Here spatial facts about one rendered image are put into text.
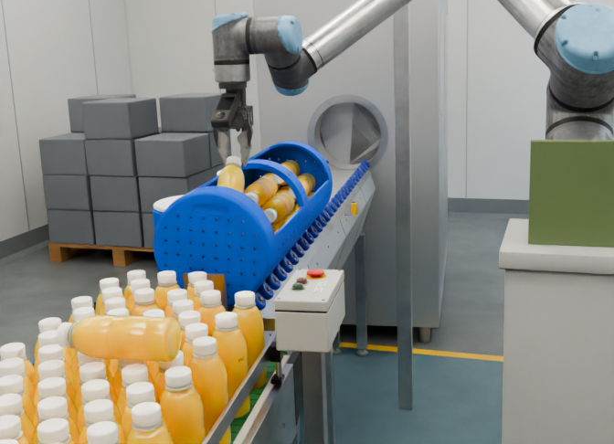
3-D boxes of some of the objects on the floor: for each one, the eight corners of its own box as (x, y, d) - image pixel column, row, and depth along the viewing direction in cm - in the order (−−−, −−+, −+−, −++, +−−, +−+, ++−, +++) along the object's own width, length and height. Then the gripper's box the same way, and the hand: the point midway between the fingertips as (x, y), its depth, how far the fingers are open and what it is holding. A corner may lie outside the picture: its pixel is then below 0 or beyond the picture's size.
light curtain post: (413, 403, 339) (409, -1, 301) (412, 409, 333) (408, -1, 296) (398, 402, 340) (394, 0, 303) (397, 408, 334) (392, -1, 297)
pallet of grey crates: (238, 242, 623) (229, 92, 597) (193, 270, 549) (181, 101, 523) (108, 236, 661) (94, 94, 635) (49, 261, 587) (32, 103, 561)
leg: (337, 451, 302) (333, 297, 288) (334, 459, 296) (330, 302, 282) (322, 449, 303) (317, 297, 289) (320, 458, 297) (313, 302, 283)
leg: (368, 352, 395) (365, 232, 382) (367, 356, 390) (365, 235, 376) (357, 352, 396) (354, 232, 383) (355, 355, 391) (353, 235, 377)
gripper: (259, 80, 200) (263, 163, 205) (217, 81, 202) (222, 163, 207) (250, 83, 192) (254, 168, 196) (206, 84, 194) (211, 168, 199)
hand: (234, 162), depth 199 cm, fingers closed on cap, 4 cm apart
